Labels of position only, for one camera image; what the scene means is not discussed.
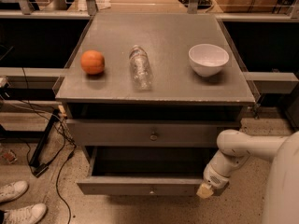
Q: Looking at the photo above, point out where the orange ball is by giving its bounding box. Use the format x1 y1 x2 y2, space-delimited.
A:
80 50 105 75

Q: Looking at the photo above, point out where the white sneaker upper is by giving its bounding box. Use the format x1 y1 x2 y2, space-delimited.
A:
0 181 29 203

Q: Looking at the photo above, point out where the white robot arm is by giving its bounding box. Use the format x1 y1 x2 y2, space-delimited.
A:
197 130 299 224

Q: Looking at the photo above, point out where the clear plastic water bottle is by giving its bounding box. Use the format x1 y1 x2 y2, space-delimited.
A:
129 45 152 91

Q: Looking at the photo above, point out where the grey top drawer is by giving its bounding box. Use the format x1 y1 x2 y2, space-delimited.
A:
67 119 240 147

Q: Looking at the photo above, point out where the black floor cable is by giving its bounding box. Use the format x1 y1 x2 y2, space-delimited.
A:
18 67 78 224

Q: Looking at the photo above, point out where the grey drawer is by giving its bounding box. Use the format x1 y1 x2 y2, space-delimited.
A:
67 119 240 147
78 147 217 196

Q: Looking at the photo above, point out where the grey drawer cabinet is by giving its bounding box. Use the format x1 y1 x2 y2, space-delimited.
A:
54 12 257 194

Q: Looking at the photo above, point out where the black metal stand leg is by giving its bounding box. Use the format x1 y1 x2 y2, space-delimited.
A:
29 109 59 177

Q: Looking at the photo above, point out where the white sneaker lower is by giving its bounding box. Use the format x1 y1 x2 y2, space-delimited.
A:
0 203 47 224

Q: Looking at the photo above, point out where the small red floor object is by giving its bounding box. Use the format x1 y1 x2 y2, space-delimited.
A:
2 150 17 164

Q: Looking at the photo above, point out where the white sneaker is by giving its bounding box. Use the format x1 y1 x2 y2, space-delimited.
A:
0 203 47 224
0 181 29 203

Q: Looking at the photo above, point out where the white ceramic bowl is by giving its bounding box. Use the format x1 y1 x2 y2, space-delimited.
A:
189 44 229 77

